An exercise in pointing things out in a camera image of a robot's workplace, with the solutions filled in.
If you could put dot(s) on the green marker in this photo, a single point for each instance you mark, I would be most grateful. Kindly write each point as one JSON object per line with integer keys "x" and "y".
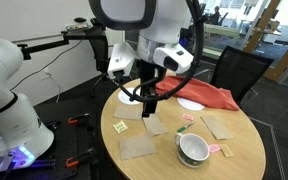
{"x": 185, "y": 127}

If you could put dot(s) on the pink packet upper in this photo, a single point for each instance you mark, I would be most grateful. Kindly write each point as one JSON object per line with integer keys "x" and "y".
{"x": 188, "y": 117}

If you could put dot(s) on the white plate right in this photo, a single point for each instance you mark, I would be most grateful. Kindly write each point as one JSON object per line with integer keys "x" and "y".
{"x": 190, "y": 105}

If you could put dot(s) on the orange clamp upper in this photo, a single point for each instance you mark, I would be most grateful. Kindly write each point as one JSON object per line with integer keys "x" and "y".
{"x": 77, "y": 119}

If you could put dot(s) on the brown paper napkin far left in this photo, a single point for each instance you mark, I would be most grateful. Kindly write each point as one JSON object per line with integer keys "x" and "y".
{"x": 127, "y": 112}

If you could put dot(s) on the pink packet lower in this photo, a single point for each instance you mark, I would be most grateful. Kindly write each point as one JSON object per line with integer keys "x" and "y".
{"x": 214, "y": 148}

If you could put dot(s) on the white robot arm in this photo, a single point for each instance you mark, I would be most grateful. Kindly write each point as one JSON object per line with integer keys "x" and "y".
{"x": 24, "y": 137}

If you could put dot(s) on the white green cup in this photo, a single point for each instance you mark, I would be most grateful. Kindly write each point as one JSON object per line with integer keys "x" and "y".
{"x": 192, "y": 150}

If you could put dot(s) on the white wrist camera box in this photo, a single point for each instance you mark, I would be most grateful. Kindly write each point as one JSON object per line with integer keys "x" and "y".
{"x": 122, "y": 59}

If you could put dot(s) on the white plate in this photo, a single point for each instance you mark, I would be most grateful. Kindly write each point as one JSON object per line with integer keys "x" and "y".
{"x": 124, "y": 98}
{"x": 190, "y": 105}

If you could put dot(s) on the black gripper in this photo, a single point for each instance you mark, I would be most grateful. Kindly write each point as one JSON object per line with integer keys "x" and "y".
{"x": 154, "y": 74}

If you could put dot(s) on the orange clamp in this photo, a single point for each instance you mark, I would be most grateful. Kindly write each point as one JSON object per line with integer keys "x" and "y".
{"x": 75, "y": 160}
{"x": 77, "y": 119}

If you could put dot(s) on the pink packet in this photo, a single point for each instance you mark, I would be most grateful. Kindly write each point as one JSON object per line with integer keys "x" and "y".
{"x": 188, "y": 117}
{"x": 214, "y": 148}

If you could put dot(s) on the brown paper napkin front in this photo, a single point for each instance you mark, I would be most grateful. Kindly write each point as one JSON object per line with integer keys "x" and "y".
{"x": 136, "y": 146}

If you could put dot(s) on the brown paper napkin right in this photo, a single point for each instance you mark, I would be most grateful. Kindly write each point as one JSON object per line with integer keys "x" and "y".
{"x": 219, "y": 131}

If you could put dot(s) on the brown paper napkin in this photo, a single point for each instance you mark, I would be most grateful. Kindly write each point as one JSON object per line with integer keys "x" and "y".
{"x": 127, "y": 112}
{"x": 154, "y": 125}
{"x": 219, "y": 131}
{"x": 136, "y": 146}

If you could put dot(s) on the brown paper napkin middle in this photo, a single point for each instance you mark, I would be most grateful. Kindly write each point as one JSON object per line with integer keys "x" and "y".
{"x": 154, "y": 125}

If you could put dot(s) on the yellow green tea packet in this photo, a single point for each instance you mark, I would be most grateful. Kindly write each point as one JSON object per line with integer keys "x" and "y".
{"x": 120, "y": 127}

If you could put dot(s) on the tan sugar packet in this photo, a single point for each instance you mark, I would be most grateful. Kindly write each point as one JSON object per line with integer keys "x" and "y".
{"x": 226, "y": 150}

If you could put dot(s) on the green bench table background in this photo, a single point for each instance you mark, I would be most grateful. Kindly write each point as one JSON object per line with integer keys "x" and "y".
{"x": 217, "y": 38}

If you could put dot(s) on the red cloth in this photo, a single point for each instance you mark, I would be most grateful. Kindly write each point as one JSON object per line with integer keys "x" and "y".
{"x": 200, "y": 92}

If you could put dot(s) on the seated person background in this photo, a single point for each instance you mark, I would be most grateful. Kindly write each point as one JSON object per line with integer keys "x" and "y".
{"x": 215, "y": 17}

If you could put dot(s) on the white plate left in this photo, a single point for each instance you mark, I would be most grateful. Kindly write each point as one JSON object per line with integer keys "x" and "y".
{"x": 124, "y": 98}

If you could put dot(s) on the black mesh chair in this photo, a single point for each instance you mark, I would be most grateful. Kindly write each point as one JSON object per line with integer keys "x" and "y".
{"x": 238, "y": 71}

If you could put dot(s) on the orange clamp lower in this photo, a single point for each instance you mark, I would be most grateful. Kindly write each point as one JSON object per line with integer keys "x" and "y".
{"x": 75, "y": 160}

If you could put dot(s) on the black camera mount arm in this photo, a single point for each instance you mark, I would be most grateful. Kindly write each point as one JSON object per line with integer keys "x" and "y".
{"x": 95, "y": 34}

